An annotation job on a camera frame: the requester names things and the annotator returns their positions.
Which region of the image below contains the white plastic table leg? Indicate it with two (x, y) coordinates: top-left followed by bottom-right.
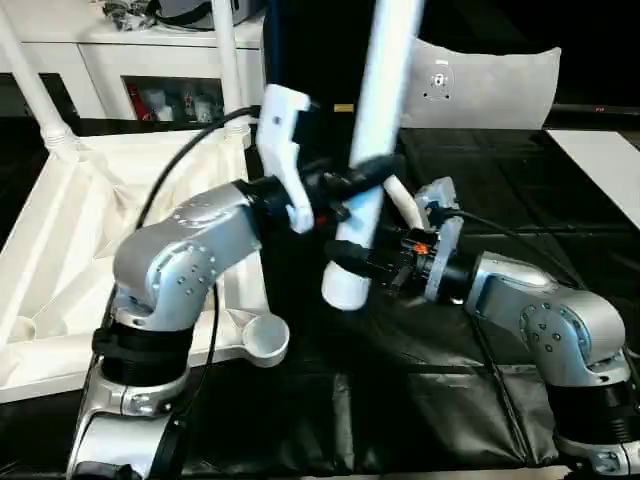
(0, 0), (82, 157)
(319, 0), (427, 313)
(381, 173), (427, 230)
(211, 0), (252, 142)

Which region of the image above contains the white plastic table top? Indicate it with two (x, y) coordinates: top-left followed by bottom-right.
(0, 128), (292, 392)

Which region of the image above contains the grey cushion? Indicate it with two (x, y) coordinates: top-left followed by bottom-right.
(398, 37), (563, 132)

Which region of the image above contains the white flat board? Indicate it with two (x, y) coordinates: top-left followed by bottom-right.
(543, 127), (640, 222)

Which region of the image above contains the grey round bag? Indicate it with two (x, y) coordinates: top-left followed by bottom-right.
(153, 0), (267, 27)

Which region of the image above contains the white cabinet with glass doors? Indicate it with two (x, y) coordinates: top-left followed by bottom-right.
(0, 18), (267, 122)

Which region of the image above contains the dark clutter pile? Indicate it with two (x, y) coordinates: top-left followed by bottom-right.
(101, 0), (162, 32)

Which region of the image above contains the thin black metal rail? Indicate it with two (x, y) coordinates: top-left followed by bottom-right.
(551, 102), (640, 115)

